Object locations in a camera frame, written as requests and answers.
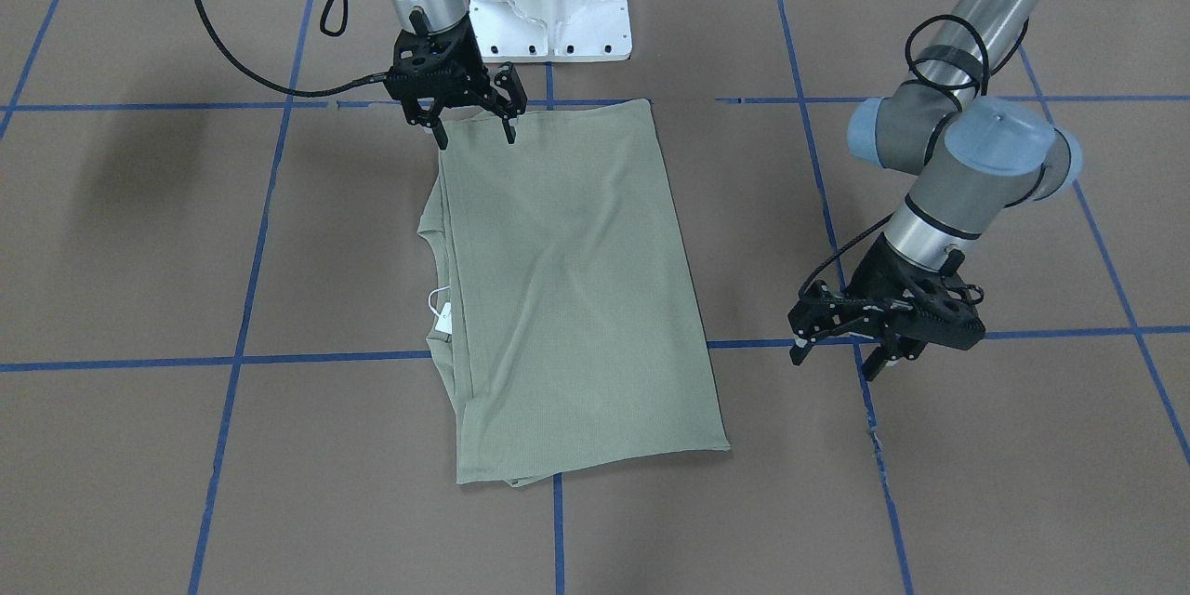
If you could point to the olive green long-sleeve shirt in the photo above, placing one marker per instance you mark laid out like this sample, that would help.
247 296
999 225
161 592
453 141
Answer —
578 340

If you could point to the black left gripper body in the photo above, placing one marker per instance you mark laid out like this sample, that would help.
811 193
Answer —
871 276

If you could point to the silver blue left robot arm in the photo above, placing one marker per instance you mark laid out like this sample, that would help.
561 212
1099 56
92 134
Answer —
972 155

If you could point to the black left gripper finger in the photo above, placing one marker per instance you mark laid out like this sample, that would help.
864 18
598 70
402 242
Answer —
822 312
891 347

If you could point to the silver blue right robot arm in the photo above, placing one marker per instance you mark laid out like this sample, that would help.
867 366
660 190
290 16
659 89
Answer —
426 17

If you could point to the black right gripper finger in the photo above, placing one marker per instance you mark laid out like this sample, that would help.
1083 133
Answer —
428 117
505 98

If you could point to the white paper hang tag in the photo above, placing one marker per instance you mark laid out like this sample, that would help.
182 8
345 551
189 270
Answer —
440 306

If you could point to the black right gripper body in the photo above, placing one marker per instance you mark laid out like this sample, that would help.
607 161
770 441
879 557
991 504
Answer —
484 85

